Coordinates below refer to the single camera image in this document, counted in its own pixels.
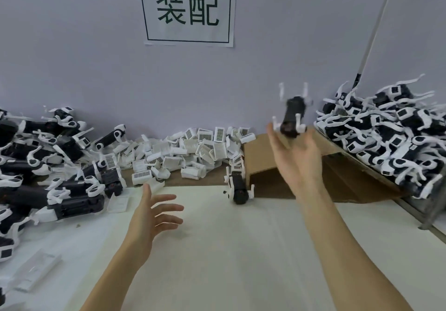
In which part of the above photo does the person's left hand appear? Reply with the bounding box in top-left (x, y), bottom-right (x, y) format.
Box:
top-left (124, 184), bottom-right (184, 269)

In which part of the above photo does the person's right hand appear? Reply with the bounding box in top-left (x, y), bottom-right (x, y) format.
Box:
top-left (266, 123), bottom-right (323, 201)

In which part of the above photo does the black drone with white legs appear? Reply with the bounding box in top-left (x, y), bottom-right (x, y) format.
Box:
top-left (273, 82), bottom-right (313, 139)
top-left (224, 165), bottom-right (256, 206)

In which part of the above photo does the person's right forearm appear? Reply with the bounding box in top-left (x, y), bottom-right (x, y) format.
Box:
top-left (294, 184), bottom-right (424, 311)

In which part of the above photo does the person's left forearm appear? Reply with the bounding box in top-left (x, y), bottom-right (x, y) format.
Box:
top-left (80, 246), bottom-right (154, 311)

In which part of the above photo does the single white plastic casing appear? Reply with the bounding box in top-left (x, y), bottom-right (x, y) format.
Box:
top-left (107, 195), bottom-right (130, 214)

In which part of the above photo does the brown cardboard box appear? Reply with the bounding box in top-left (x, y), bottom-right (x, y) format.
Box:
top-left (242, 133), bottom-right (410, 204)

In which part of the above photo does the brown cardboard sheet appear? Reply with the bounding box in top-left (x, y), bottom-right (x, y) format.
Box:
top-left (118, 167), bottom-right (231, 187)

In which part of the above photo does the pile of white plastic casings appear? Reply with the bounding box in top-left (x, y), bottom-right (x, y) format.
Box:
top-left (111, 126), bottom-right (257, 187)

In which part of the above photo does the pile of unfolded black-white drones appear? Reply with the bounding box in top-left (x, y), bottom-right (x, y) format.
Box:
top-left (0, 105), bottom-right (128, 264)

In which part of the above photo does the heap of folded black-white drones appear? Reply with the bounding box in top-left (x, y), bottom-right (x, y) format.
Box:
top-left (315, 74), bottom-right (446, 200)

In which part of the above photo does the white plastic tray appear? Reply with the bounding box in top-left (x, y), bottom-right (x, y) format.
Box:
top-left (10, 249), bottom-right (64, 293)

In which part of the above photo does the grey metal pole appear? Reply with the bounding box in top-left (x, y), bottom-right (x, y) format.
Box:
top-left (350, 0), bottom-right (400, 91)

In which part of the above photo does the white paper wall sign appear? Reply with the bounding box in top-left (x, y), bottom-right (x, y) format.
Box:
top-left (137, 0), bottom-right (238, 48)

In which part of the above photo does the grey metal table frame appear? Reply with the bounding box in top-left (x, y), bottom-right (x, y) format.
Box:
top-left (397, 196), bottom-right (446, 244)

